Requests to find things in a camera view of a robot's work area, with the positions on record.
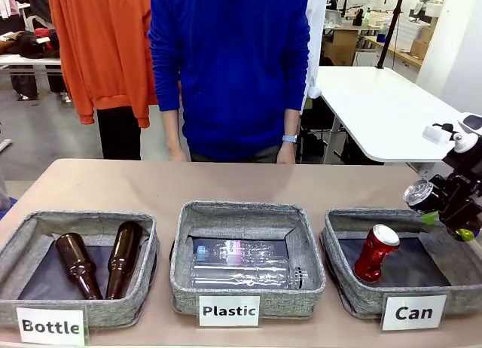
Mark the pink label plastic bottle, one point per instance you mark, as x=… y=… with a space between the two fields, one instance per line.
x=233 y=250

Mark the white Bottle label sign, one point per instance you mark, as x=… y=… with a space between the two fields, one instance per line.
x=50 y=326

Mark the white Plastic label sign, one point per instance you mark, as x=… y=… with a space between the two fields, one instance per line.
x=229 y=311

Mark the orange hoodie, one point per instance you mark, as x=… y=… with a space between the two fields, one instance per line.
x=105 y=46

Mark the black stand pole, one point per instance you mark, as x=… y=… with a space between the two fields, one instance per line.
x=391 y=28

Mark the person right hand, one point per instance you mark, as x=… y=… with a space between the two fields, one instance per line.
x=177 y=154

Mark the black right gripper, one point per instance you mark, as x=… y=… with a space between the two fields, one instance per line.
x=461 y=182

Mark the white table with clothes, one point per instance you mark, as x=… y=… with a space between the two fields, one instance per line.
x=26 y=60

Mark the blue sweater torso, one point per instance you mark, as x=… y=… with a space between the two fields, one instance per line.
x=229 y=61

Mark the white Can label sign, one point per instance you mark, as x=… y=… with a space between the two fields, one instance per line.
x=413 y=312

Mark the crushed red can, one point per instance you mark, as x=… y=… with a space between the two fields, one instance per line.
x=373 y=255

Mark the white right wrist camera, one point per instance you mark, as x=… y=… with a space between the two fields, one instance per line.
x=437 y=133

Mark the grey fabric bottle basket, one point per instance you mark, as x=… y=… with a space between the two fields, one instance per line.
x=147 y=250

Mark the wooden workbench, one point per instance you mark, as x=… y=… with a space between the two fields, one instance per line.
x=395 y=52

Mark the person left forearm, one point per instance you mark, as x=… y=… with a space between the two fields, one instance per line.
x=291 y=122

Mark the black trousers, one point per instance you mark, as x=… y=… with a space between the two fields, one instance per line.
x=118 y=135

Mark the person left hand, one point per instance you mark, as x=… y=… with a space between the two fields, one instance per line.
x=286 y=154

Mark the grey fabric can basket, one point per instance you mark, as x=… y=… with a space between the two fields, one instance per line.
x=339 y=227

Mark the dark clothes pile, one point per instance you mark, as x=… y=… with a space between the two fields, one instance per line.
x=28 y=43

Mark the cardboard box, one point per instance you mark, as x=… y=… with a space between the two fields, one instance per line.
x=421 y=43

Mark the dark blue can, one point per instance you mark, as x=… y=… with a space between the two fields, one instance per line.
x=420 y=196

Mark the brown glass bottle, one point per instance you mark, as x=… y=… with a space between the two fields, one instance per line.
x=122 y=257
x=77 y=263

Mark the light blue wrist watch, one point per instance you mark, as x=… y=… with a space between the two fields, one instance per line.
x=289 y=138

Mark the person right forearm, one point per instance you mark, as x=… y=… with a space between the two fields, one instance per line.
x=171 y=129

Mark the grey fabric plastic basket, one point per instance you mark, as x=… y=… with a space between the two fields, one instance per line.
x=244 y=220

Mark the large white table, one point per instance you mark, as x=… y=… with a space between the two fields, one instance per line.
x=376 y=107

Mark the large clear plastic bottle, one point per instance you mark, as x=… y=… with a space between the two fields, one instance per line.
x=244 y=274

